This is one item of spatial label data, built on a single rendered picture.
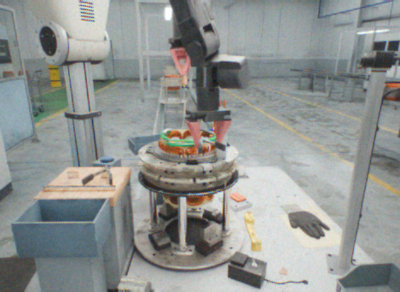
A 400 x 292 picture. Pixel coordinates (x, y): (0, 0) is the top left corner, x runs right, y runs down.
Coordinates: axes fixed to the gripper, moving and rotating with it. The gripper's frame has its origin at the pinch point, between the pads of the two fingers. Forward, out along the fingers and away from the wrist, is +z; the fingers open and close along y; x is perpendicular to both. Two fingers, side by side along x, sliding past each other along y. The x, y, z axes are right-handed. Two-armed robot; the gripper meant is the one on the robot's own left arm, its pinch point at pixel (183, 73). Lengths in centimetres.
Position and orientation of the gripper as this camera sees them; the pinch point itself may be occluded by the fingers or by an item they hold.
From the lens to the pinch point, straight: 92.8
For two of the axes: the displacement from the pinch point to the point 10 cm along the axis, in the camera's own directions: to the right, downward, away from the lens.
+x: -9.8, 0.3, 1.9
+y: 1.9, 0.1, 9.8
